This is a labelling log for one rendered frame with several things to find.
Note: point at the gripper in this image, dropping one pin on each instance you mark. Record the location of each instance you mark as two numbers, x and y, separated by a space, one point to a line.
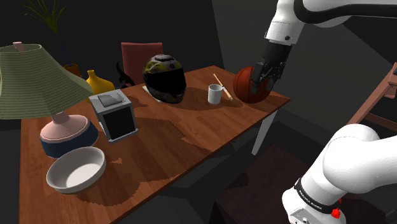
274 56

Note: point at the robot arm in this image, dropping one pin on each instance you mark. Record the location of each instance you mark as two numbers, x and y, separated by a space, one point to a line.
350 164

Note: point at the orange basketball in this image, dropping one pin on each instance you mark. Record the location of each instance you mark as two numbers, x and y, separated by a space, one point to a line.
243 83

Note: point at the white mug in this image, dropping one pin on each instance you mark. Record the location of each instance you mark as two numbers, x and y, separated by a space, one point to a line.
214 94

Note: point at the wooden table with white legs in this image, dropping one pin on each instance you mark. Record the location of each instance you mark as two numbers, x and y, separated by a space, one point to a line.
186 124

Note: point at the black and yellow helmet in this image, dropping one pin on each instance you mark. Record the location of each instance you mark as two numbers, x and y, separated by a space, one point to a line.
164 80

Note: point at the brown wooden furniture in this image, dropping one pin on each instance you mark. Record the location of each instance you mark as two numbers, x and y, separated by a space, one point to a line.
369 105

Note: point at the red chair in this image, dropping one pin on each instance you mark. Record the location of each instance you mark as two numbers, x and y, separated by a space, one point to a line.
136 59

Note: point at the black figure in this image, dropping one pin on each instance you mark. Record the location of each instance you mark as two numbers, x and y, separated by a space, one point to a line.
125 79

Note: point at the grey box with black panel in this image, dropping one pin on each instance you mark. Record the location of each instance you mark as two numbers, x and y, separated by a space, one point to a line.
119 122

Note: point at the yellow vase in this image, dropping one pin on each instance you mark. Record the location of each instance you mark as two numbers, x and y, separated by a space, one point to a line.
99 85

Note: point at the potted green plant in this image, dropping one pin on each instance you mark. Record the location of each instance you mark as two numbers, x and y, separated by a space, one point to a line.
73 69

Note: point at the white bowl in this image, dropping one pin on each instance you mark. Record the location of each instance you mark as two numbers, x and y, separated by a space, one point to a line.
79 172

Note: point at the green-shaded lamp with pink base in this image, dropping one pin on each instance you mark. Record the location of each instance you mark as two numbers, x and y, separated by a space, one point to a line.
34 83

